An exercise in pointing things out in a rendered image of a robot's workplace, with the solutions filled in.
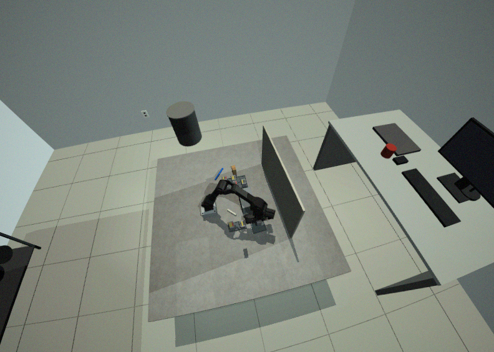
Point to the grey flat panel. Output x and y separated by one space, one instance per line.
289 203

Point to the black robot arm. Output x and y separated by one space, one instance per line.
257 205

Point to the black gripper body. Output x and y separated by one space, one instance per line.
250 219

